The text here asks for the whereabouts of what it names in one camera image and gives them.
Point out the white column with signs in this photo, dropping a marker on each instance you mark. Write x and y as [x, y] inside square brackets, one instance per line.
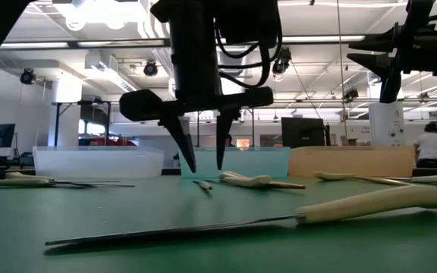
[387, 121]

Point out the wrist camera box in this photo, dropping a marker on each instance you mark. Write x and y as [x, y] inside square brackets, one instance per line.
[249, 19]
[419, 13]

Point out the black aluminium table frame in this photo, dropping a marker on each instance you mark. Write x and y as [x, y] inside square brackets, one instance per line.
[436, 172]

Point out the black computer monitor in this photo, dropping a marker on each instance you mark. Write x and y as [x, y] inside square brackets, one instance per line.
[302, 132]

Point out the long ceiling light strip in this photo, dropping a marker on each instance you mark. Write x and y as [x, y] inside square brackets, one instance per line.
[120, 43]
[34, 45]
[322, 38]

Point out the plain white column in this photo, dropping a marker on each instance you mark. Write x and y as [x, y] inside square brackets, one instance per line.
[66, 91]

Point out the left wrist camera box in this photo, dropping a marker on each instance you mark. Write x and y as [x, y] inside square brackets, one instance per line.
[249, 19]

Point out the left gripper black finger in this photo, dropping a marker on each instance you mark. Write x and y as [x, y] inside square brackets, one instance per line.
[223, 129]
[180, 132]

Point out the black hanging ceiling camera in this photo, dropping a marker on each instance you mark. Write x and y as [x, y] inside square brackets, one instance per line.
[351, 93]
[283, 62]
[150, 69]
[27, 77]

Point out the green table mat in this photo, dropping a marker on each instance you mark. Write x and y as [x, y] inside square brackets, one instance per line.
[127, 212]

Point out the person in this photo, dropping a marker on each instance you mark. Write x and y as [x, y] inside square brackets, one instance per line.
[230, 141]
[431, 146]

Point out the white rectangular vent duct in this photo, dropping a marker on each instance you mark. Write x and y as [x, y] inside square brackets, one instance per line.
[104, 64]

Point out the orange plastic bin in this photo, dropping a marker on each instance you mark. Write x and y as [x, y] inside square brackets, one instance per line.
[351, 161]

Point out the teal plastic bin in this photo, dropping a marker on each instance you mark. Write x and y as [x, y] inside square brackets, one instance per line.
[256, 163]

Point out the cardboard box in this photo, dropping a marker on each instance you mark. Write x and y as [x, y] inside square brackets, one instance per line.
[351, 142]

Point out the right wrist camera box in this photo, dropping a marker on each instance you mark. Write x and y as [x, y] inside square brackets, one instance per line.
[419, 13]

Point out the red background object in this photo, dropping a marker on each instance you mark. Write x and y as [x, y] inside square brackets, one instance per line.
[121, 142]

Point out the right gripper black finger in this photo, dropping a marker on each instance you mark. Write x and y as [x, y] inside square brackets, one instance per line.
[385, 41]
[374, 61]

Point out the clear plastic bin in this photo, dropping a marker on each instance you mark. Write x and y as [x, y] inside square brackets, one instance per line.
[97, 163]

